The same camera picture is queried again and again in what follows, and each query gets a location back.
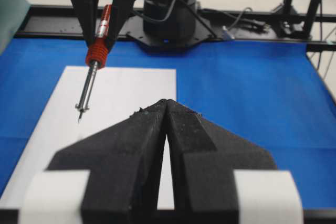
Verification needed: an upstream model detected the white foam board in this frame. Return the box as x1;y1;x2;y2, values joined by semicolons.
1;66;176;209

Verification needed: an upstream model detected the green backdrop sheet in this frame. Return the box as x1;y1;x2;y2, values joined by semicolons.
0;0;30;54

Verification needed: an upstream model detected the blue table mat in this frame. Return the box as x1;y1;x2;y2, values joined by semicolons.
1;39;335;209

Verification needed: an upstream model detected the red handled soldering iron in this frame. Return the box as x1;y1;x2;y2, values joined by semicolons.
75;5;111;123

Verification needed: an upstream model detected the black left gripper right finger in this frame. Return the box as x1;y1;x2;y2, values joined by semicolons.
165;99;305;224

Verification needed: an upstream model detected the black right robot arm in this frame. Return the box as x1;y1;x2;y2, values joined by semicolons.
71;0;217;50

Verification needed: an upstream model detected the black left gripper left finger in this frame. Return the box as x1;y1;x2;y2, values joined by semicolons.
18;98;169;224

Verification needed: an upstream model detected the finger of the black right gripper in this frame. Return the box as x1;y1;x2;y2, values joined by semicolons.
71;0;98;47
104;0;135;52

